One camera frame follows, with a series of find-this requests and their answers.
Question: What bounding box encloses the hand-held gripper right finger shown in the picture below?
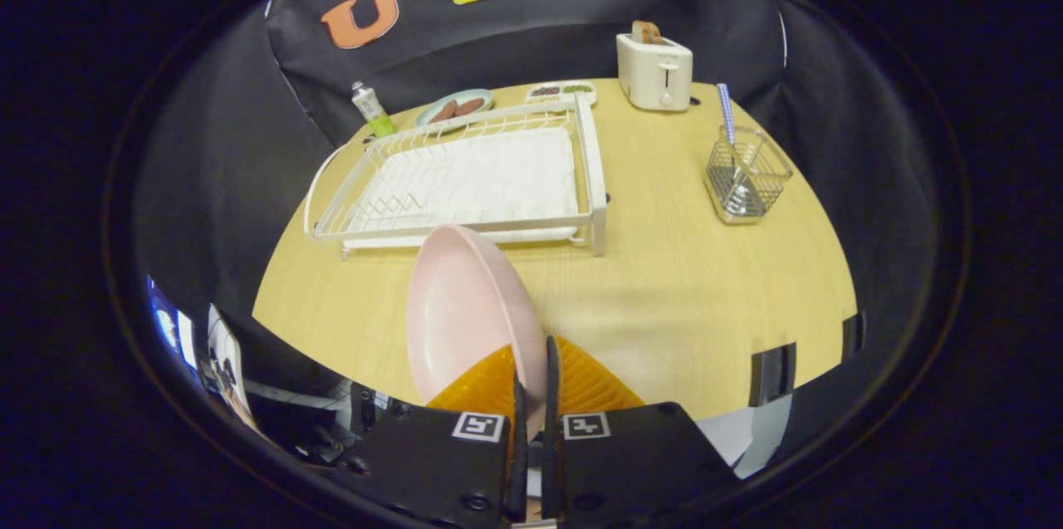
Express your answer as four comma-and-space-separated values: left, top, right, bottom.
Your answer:
541, 334, 744, 527

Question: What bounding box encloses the white drain tray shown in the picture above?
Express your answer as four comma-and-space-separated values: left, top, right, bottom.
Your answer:
343, 126, 580, 251

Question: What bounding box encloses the pink plate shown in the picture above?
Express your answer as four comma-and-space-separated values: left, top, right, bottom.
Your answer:
405, 223, 549, 440

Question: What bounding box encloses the small pale green plate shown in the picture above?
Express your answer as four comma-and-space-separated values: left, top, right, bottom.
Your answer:
415, 88, 496, 130

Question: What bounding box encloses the white divided snack tray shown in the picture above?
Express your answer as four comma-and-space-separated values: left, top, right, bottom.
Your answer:
525, 80, 598, 108

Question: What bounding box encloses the metal wire basket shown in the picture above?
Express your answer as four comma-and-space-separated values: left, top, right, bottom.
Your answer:
704, 125, 794, 226

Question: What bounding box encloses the black backdrop cloth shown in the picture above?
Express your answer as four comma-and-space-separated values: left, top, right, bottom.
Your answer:
133, 0, 968, 480

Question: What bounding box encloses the white printed sheet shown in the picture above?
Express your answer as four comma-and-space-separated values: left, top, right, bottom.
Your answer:
204, 303, 260, 430

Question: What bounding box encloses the white wire dish rack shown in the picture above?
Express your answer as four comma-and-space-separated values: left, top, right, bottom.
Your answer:
303, 95, 608, 261

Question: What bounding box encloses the green squeeze bottle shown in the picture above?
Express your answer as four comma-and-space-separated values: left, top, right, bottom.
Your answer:
350, 81, 398, 139

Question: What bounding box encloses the black table edge bracket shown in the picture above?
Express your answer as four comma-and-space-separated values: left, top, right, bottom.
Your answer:
842, 311, 867, 363
751, 343, 797, 408

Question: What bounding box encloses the computer monitor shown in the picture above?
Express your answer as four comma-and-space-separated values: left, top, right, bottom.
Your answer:
146, 276, 200, 372

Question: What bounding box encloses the cream toaster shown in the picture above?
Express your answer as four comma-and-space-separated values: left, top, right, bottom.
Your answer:
615, 32, 694, 113

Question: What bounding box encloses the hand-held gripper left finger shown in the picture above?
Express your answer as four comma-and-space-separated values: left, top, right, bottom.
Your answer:
332, 344, 530, 528

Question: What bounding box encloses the blue checked handle spoon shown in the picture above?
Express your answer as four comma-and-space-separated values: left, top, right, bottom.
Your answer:
717, 83, 746, 181

